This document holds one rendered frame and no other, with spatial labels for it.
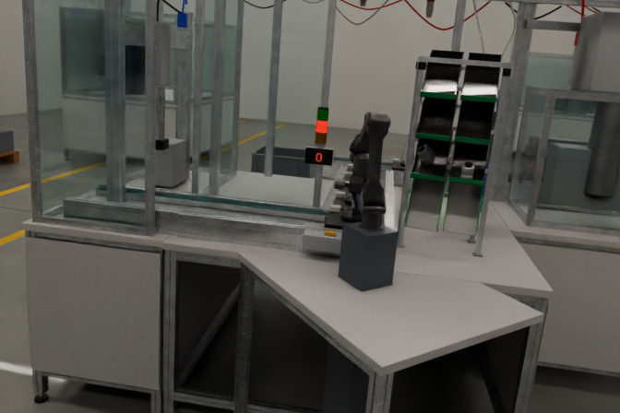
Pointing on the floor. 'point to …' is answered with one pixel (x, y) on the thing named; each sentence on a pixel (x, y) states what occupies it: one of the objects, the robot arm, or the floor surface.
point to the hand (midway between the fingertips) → (357, 198)
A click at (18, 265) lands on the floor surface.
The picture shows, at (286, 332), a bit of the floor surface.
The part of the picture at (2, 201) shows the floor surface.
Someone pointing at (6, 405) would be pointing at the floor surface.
